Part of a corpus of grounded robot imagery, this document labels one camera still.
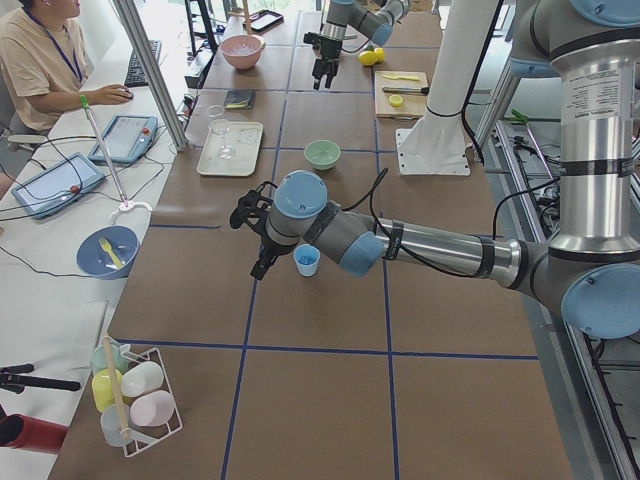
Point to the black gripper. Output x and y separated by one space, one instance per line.
267 245
329 47

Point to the light green bowl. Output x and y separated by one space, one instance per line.
322 154

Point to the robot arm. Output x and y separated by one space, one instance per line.
341 14
588 271

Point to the pink bowl with ice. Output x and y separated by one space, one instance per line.
243 51

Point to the blue bowl with fork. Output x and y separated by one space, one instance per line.
92 260

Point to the light blue cup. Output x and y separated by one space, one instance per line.
306 258

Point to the yellow lemon lower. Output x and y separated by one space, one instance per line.
368 58

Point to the yellow lemon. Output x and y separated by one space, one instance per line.
368 58
379 54

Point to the yellow lemon upper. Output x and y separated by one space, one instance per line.
379 54

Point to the lemon half slice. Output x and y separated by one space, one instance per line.
396 100

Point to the wooden cutting board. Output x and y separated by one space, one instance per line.
414 105

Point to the yellow plastic knife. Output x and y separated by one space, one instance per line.
401 77

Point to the grey folded cloth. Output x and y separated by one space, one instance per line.
239 99

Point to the steel muddler black tip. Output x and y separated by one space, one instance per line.
423 91

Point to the clear wine glass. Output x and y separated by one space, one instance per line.
219 126

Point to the cream bear tray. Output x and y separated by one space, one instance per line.
246 138

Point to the yellow plastic fork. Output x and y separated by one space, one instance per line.
108 249

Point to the blue teach pendant far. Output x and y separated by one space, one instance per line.
129 137

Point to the blue teach pendant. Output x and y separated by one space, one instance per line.
129 137
58 186

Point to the blue teach pendant near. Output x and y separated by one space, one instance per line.
58 186

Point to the seated person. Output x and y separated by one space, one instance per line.
44 65

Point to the red cylinder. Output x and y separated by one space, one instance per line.
32 434

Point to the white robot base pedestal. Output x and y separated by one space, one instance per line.
436 144

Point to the white wire cup rack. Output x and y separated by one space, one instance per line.
133 395

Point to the aluminium frame post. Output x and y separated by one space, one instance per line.
129 17

